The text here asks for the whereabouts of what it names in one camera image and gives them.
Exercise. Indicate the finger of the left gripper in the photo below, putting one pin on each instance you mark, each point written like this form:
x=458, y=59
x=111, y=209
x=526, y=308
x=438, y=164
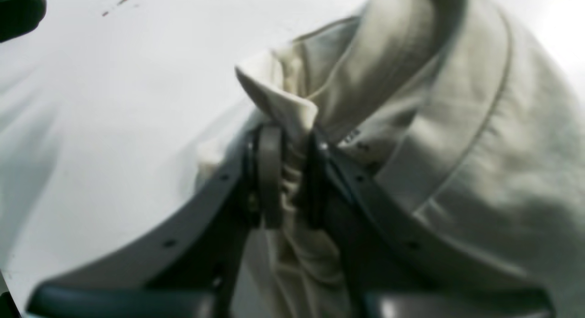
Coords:
x=19, y=17

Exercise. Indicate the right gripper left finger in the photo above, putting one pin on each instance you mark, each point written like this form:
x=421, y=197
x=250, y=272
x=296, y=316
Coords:
x=188, y=265

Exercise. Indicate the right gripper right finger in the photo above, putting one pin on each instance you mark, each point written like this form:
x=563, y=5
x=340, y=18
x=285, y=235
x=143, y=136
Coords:
x=394, y=266

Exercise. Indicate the beige T-shirt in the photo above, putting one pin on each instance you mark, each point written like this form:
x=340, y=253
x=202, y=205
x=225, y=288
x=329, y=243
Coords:
x=462, y=118

